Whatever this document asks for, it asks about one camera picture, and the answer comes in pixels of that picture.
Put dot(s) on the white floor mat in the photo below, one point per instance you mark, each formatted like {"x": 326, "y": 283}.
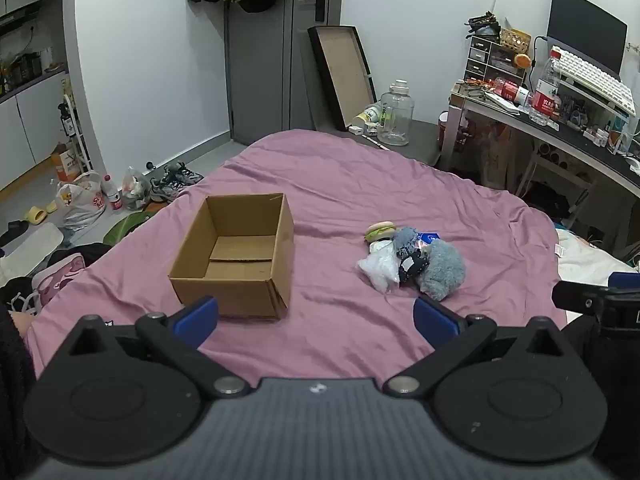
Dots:
{"x": 30, "y": 252}

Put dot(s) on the white printed bedding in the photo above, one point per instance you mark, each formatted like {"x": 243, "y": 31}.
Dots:
{"x": 585, "y": 260}

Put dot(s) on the grey door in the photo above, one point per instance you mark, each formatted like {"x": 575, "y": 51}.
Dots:
{"x": 260, "y": 85}

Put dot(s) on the blue packet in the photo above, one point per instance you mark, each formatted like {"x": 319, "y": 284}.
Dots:
{"x": 429, "y": 238}

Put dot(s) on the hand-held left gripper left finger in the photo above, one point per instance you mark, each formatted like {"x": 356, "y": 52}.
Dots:
{"x": 195, "y": 319}

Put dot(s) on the small red label bottle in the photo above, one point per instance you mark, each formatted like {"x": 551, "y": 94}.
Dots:
{"x": 112, "y": 195}

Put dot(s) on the black computer monitor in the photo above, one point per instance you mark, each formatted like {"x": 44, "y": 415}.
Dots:
{"x": 585, "y": 30}

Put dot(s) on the person's dark clothing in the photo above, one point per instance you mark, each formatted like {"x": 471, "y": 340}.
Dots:
{"x": 12, "y": 385}

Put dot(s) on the pink bed sheet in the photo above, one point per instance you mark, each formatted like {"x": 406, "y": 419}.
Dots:
{"x": 325, "y": 185}

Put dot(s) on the brown cardboard box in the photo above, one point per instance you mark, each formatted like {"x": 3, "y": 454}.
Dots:
{"x": 230, "y": 296}

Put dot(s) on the yellow slippers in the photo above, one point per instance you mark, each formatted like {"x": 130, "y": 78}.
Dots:
{"x": 36, "y": 215}

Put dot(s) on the white keyboard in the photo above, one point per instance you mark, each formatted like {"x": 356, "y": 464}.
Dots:
{"x": 595, "y": 80}

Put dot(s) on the red jar white lid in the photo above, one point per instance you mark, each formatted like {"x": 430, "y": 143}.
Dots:
{"x": 443, "y": 127}

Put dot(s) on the clear bag of trash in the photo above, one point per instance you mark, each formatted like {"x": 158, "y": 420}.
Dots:
{"x": 135, "y": 190}

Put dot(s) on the black top white desk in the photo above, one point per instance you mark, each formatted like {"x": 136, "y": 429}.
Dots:
{"x": 575, "y": 135}

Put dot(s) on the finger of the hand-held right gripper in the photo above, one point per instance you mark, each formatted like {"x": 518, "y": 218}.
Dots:
{"x": 575, "y": 296}

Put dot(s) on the clear plastic bag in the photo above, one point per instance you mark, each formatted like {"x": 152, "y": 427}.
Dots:
{"x": 380, "y": 267}

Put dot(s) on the clear plastic water jug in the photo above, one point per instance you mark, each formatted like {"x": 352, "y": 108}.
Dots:
{"x": 395, "y": 115}

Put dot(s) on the orange white cardboard box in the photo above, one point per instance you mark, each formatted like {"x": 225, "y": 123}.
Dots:
{"x": 65, "y": 162}

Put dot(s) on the grey sneakers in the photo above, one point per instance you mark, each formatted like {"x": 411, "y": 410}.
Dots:
{"x": 172, "y": 182}

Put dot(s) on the burger plush toy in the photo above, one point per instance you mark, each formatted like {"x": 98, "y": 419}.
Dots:
{"x": 378, "y": 231}

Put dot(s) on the red label water bottle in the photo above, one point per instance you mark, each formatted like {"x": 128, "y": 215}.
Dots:
{"x": 546, "y": 95}

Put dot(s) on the wicker basket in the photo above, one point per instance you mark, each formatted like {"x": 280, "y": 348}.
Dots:
{"x": 515, "y": 40}

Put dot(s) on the black slipper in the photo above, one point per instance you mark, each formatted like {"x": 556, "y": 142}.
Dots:
{"x": 12, "y": 232}

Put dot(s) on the small drawer organizer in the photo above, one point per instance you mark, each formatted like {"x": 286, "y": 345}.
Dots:
{"x": 485, "y": 62}

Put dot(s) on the large blue-grey plush toy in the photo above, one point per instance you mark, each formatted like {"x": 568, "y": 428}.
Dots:
{"x": 442, "y": 270}

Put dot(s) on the green leaf-shaped cushion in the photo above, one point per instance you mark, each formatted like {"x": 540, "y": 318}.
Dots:
{"x": 125, "y": 225}

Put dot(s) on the black framed brown board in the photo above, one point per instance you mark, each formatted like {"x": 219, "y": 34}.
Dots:
{"x": 345, "y": 70}

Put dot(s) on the white red printed plastic bag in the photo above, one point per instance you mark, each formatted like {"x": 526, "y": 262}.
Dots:
{"x": 80, "y": 205}

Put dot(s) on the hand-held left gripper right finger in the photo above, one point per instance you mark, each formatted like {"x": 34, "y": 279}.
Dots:
{"x": 434, "y": 322}

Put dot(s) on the white bottle green label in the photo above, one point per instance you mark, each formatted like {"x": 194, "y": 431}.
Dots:
{"x": 367, "y": 115}

